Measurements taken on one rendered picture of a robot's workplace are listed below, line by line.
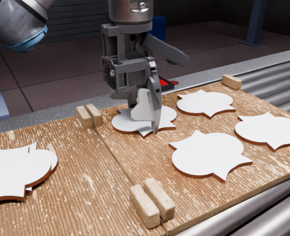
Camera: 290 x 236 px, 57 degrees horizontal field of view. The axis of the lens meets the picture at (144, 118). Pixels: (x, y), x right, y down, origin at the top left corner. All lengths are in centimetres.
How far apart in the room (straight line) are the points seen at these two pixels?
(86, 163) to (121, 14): 25
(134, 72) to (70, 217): 26
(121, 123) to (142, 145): 8
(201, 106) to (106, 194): 32
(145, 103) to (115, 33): 14
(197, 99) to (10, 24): 52
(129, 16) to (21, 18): 43
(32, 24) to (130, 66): 43
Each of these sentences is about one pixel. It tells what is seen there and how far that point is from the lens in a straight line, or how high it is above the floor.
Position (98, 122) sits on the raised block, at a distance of 56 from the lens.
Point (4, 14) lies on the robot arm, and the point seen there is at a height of 112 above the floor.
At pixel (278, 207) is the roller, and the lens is 46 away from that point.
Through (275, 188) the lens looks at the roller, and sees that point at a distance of 49.
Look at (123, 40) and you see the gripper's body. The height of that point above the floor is 112.
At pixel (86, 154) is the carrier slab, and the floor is 94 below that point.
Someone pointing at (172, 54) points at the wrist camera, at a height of 108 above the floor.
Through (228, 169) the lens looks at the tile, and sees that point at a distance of 45.
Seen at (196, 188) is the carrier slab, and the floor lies 94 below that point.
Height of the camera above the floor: 123
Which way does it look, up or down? 30 degrees down
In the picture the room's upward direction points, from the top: straight up
